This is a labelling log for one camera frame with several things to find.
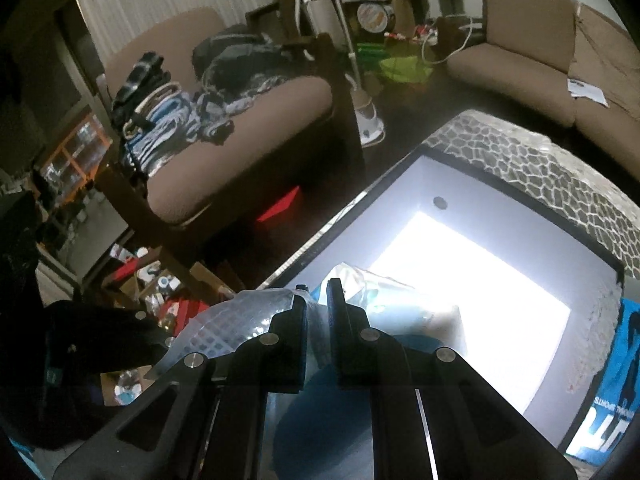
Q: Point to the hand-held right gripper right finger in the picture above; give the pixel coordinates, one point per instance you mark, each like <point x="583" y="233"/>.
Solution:
<point x="336" y="340"/>

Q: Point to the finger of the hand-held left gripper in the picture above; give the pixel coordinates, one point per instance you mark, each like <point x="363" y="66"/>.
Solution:
<point x="150" y="332"/>

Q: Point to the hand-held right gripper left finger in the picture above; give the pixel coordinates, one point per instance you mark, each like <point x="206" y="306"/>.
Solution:
<point x="295" y="350"/>

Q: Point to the grey storage box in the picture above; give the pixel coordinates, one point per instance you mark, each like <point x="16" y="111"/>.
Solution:
<point x="500" y="270"/>

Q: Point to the cardboard box of clutter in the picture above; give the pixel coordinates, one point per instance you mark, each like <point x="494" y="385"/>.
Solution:
<point x="160" y="285"/>

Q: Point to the red flat object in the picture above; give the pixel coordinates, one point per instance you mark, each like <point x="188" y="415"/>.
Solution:
<point x="280" y="205"/>

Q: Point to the orange shelf rack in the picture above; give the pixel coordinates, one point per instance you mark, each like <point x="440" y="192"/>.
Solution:
<point x="75" y="150"/>

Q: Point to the stack of folded clothes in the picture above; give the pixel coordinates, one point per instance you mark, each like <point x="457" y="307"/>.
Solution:
<point x="155" y="120"/>

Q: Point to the brown wooden armchair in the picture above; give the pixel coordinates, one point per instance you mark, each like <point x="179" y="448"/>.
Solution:
<point x="260" y="130"/>

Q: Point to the white pole stand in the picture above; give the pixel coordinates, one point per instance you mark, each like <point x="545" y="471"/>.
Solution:
<point x="369" y="115"/>

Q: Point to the grey patterned tablecloth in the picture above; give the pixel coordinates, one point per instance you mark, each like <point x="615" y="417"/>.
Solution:
<point x="550" y="170"/>

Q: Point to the green bag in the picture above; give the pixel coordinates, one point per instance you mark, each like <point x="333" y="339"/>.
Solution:
<point x="405" y="69"/>

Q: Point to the dark crumpled clothing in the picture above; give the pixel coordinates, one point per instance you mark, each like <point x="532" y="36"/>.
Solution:
<point x="240" y="60"/>

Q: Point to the round tin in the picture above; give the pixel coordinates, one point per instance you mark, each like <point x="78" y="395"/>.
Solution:
<point x="375" y="17"/>

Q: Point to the brown sofa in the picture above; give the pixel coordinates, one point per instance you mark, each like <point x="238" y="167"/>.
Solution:
<point x="525" y="60"/>

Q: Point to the white paper sheet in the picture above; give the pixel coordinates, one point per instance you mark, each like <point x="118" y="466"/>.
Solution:
<point x="587" y="91"/>

